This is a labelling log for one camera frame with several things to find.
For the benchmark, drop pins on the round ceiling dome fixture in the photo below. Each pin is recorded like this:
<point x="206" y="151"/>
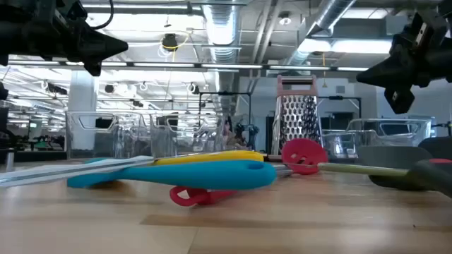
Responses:
<point x="284" y="20"/>

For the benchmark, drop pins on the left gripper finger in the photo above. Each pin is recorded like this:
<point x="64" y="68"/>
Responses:
<point x="93" y="66"/>
<point x="99" y="44"/>

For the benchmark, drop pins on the rectangular ceiling light panel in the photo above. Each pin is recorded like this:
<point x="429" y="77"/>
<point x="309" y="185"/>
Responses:
<point x="353" y="46"/>

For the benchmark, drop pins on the round silver ventilation duct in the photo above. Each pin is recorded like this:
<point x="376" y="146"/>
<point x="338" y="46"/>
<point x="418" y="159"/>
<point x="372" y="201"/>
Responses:
<point x="222" y="28"/>

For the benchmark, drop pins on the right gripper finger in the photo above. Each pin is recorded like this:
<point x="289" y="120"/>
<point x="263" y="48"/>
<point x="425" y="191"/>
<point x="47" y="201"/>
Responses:
<point x="399" y="98"/>
<point x="388" y="72"/>

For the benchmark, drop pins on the white building column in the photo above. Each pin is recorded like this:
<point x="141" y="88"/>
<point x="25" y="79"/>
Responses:
<point x="83" y="91"/>

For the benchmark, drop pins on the red slotted spoon steel shaft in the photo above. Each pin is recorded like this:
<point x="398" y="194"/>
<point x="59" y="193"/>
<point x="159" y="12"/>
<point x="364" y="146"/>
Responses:
<point x="303" y="155"/>

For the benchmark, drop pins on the person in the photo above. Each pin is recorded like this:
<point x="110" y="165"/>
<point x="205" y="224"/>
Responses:
<point x="229" y="134"/>

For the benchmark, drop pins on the black utensil with red dot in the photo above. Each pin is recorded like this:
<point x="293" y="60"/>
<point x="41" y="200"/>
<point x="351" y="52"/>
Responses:
<point x="434" y="176"/>

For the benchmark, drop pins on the slanted silver ventilation duct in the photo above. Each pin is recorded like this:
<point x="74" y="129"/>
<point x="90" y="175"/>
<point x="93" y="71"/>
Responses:
<point x="335" y="10"/>

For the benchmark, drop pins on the long clear plastic bin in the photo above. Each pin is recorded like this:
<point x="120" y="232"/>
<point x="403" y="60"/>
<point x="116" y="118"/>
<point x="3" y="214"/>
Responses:
<point x="353" y="141"/>

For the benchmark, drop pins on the long ceiling light bar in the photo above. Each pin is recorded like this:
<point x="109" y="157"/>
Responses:
<point x="229" y="66"/>

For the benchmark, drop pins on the blue silicone spoon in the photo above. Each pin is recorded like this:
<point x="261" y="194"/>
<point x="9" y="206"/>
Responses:
<point x="212" y="174"/>

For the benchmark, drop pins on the yellow silicone spoon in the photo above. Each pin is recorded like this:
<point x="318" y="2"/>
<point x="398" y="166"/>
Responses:
<point x="212" y="157"/>

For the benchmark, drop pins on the black metal frame stand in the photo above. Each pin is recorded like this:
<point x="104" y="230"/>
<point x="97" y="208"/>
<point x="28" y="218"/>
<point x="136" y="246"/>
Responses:
<point x="339" y="97"/>

